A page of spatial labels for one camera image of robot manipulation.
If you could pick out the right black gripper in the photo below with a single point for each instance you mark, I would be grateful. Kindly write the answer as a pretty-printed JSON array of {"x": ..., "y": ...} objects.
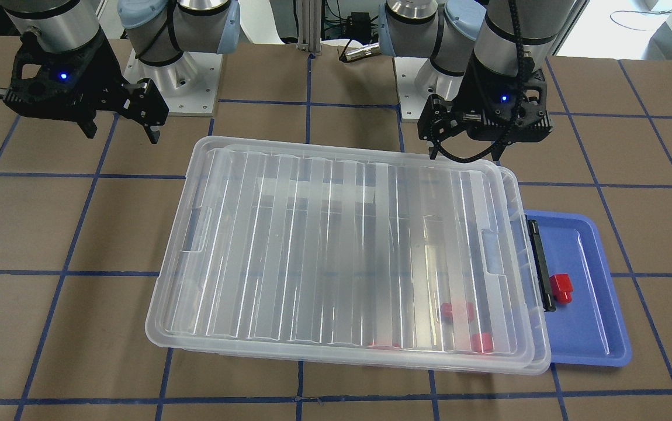
[{"x": 106, "y": 80}]

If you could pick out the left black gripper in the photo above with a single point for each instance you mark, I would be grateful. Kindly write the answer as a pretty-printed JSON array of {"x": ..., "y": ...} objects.
[{"x": 471, "y": 95}]

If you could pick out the red block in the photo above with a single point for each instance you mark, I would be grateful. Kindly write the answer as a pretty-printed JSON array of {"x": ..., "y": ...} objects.
[
  {"x": 482, "y": 343},
  {"x": 562, "y": 288},
  {"x": 447, "y": 312}
]

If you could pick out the clear plastic box lid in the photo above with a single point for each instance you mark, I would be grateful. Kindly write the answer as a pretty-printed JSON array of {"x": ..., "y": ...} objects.
[{"x": 336, "y": 251}]

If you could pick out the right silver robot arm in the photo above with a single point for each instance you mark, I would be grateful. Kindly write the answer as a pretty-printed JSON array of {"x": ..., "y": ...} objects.
[{"x": 128, "y": 57}]

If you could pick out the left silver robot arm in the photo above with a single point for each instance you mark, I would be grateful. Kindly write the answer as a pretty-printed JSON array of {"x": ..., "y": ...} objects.
[{"x": 496, "y": 49}]

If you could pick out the red block in box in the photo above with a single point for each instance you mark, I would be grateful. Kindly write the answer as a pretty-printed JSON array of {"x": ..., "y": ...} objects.
[{"x": 447, "y": 312}]

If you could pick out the clear plastic storage box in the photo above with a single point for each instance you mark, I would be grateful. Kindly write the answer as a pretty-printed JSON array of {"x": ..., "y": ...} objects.
[{"x": 526, "y": 245}]

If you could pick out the blue plastic tray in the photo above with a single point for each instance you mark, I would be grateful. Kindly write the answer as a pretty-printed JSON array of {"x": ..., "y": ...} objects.
[{"x": 590, "y": 330}]

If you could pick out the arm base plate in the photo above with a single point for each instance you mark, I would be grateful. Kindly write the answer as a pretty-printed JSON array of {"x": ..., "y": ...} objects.
[
  {"x": 196, "y": 88},
  {"x": 416, "y": 79}
]

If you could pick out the black box latch handle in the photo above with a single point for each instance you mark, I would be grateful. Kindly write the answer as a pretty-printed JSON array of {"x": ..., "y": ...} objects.
[{"x": 542, "y": 270}]

